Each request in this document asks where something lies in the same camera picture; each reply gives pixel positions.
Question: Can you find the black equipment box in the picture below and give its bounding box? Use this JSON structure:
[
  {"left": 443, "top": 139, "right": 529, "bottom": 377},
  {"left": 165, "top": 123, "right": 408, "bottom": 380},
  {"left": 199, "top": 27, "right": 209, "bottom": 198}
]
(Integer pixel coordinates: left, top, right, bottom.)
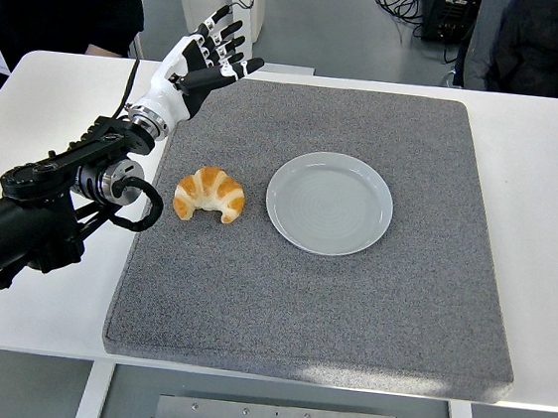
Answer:
[{"left": 419, "top": 0, "right": 484, "bottom": 47}]

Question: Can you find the round grey plate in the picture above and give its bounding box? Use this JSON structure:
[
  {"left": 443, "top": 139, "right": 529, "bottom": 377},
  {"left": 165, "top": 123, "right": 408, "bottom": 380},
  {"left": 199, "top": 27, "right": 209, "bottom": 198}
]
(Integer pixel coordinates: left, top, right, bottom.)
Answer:
[{"left": 260, "top": 145, "right": 399, "bottom": 262}]

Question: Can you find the black floor cable bundle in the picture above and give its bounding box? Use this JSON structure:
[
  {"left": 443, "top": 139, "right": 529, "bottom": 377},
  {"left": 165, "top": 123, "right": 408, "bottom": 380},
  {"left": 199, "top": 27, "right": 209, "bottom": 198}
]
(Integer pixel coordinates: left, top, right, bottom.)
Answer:
[{"left": 370, "top": 0, "right": 432, "bottom": 41}]

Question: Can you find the grey speckled mat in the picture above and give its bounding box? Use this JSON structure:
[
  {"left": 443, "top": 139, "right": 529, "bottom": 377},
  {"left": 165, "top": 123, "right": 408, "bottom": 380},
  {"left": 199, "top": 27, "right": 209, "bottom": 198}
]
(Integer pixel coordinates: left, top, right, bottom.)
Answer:
[{"left": 99, "top": 65, "right": 543, "bottom": 407}]

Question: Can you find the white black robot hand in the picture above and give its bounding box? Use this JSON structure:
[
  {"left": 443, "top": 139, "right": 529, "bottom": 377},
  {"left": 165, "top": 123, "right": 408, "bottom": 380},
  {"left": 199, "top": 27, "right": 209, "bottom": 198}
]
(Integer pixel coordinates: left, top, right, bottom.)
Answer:
[{"left": 128, "top": 0, "right": 272, "bottom": 136}]

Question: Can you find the white table column with foot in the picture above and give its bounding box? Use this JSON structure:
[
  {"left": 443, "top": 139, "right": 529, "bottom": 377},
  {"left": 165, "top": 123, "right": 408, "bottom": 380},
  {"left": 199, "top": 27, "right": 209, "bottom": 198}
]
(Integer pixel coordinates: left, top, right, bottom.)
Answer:
[{"left": 174, "top": 0, "right": 323, "bottom": 76}]

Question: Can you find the golden croissant bread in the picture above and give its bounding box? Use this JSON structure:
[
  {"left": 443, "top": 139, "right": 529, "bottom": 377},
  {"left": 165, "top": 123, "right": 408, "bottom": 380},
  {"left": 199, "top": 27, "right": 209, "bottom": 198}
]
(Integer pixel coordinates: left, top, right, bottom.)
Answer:
[{"left": 171, "top": 162, "right": 249, "bottom": 227}]

